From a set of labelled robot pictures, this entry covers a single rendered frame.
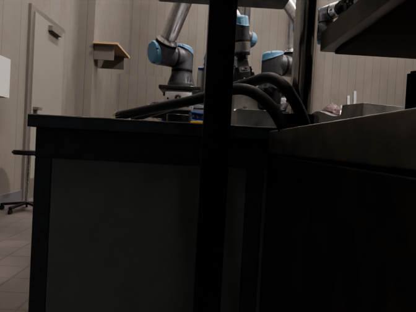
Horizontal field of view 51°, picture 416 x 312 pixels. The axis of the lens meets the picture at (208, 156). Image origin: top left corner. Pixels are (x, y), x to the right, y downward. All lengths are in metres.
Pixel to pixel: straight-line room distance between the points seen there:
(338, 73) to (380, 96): 1.18
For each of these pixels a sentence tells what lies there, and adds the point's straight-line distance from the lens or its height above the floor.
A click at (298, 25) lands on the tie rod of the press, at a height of 1.06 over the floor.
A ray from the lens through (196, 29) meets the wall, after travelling 11.10.
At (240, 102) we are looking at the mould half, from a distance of 1.55.
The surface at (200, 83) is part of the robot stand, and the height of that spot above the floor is 1.12.
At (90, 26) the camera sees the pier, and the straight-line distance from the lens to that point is 7.08.
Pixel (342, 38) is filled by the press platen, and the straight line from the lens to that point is 1.04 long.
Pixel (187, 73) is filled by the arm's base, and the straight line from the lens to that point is 2.38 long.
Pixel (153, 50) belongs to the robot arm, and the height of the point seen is 1.21.
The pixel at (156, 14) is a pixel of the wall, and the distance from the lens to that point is 11.26.
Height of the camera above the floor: 0.74
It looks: 2 degrees down
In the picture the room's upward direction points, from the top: 3 degrees clockwise
